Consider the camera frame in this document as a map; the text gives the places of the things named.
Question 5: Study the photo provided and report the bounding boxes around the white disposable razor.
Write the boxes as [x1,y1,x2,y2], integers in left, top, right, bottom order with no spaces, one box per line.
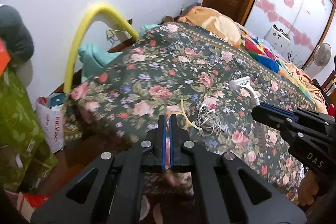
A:
[229,76,260,107]

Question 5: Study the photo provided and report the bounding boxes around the right hand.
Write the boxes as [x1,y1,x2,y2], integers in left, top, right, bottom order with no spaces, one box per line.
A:
[298,170,319,206]

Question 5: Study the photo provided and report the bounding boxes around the white tangled earphones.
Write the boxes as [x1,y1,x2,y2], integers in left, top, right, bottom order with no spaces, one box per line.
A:
[195,103,221,137]

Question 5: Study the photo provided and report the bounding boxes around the dark floral bed sheet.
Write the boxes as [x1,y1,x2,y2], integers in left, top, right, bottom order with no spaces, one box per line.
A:
[64,22,314,199]

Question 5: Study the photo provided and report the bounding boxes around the white appliance behind glass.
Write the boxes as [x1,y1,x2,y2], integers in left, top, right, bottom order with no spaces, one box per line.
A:
[264,24,290,56]

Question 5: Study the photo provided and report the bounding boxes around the white electric fan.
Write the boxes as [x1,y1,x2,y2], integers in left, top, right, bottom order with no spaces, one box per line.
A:
[313,43,331,67]

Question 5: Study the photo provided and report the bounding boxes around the orange patterned blanket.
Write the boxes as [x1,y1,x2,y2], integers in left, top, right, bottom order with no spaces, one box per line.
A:
[178,6,327,114]

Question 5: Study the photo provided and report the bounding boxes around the teal cloth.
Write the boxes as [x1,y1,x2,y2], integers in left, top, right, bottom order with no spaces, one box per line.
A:
[78,24,159,83]

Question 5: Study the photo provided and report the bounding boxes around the white HotMaxx plastic bag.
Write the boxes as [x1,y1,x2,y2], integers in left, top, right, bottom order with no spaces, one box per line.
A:
[36,93,66,153]

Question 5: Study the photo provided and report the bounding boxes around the yellow foam tube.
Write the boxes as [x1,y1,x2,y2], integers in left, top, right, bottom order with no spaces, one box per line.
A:
[63,2,139,93]

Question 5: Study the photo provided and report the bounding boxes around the green leaf-print storage bag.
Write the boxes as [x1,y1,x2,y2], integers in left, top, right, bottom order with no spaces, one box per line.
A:
[1,67,58,193]

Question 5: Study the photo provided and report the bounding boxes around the red leaf-print gift bag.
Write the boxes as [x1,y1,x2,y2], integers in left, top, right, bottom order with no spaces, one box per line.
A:
[16,192,51,222]

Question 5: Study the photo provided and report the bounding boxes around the white wall socket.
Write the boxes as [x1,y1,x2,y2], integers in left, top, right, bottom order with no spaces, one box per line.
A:
[106,28,125,42]

